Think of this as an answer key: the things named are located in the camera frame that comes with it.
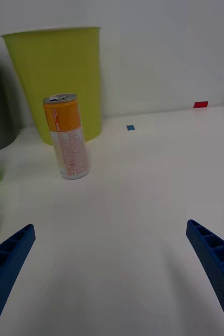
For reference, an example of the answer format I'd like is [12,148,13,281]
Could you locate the orange and white drink can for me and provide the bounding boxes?
[42,93,90,180]

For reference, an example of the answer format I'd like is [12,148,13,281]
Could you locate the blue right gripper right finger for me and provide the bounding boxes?
[185,219,224,336]

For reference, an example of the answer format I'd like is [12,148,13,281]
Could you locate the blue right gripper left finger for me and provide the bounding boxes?
[0,224,36,336]

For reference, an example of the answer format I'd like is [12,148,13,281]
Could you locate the yellow-green plastic waste bin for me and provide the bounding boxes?
[0,26,103,146]

